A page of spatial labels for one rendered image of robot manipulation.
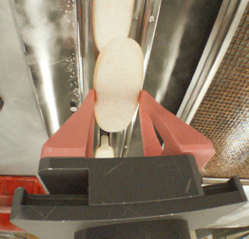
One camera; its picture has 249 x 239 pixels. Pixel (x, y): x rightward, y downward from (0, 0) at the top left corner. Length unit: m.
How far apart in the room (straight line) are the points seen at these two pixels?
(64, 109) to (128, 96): 0.13
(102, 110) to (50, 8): 0.10
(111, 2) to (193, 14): 0.11
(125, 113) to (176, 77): 0.15
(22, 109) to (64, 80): 0.13
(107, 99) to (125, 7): 0.09
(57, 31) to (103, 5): 0.05
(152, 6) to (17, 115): 0.27
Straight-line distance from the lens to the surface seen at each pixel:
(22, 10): 0.20
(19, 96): 0.32
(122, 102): 0.16
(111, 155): 0.37
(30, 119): 0.36
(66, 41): 0.20
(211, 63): 0.20
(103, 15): 0.19
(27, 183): 0.56
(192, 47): 0.28
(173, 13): 0.25
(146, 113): 0.15
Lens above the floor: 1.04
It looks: 41 degrees down
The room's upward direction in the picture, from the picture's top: 172 degrees clockwise
